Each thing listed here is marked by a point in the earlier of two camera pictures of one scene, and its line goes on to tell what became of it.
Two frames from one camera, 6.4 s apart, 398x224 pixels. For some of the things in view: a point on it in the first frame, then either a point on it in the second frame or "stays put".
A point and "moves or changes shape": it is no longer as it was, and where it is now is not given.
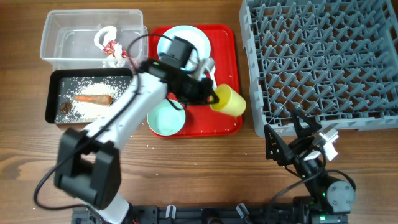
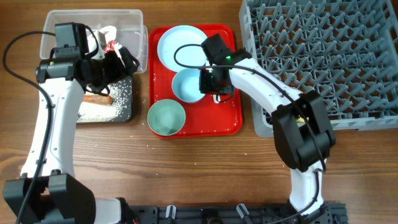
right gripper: (300, 149) -> (204, 88)
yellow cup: (229, 101) moves or changes shape
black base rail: (256, 214) stays put
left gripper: (203, 96) -> (119, 71)
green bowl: (166, 119) stays put
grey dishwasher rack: (334, 61) stays put
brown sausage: (95, 99) stays put
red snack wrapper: (110, 47) stays put
